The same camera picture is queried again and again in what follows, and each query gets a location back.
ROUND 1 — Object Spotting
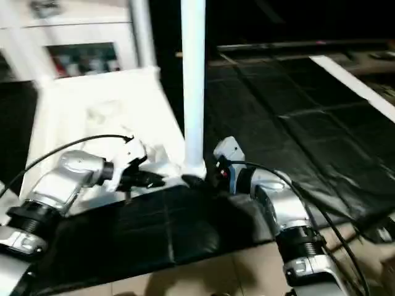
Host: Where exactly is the crumpled silver black object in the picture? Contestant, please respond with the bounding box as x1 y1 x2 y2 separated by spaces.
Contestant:
30 0 62 18

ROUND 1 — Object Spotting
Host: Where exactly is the black work mat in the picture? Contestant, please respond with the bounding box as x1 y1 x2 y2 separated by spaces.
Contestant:
0 52 395 290

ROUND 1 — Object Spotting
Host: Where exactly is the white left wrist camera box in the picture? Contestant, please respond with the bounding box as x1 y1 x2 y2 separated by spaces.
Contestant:
111 139 149 186

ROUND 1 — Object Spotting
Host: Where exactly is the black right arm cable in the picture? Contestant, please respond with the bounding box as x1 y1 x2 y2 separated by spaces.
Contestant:
222 160 371 296

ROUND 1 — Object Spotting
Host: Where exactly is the black cabinet with orange label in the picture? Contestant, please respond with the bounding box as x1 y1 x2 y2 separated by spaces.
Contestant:
148 0 395 62

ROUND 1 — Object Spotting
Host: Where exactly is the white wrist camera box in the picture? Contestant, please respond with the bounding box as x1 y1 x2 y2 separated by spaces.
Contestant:
111 139 149 186
213 137 246 171

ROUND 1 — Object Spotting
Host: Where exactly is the white plastic table top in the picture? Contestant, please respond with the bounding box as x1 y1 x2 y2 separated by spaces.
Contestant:
22 67 207 207

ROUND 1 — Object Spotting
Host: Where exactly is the white cabinet with glass doors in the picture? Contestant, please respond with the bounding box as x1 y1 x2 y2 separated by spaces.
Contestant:
0 0 139 84

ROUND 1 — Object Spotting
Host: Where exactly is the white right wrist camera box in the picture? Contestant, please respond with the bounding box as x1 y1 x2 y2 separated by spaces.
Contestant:
213 137 246 171

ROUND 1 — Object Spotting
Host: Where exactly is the glossy black long bar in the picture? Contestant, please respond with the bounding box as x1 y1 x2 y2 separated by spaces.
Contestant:
217 39 395 54

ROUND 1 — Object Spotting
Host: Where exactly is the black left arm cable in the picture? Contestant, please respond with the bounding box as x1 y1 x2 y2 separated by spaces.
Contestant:
0 134 135 199

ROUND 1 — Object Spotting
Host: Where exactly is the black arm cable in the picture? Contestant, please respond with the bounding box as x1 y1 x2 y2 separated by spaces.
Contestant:
0 134 135 199
222 160 371 296

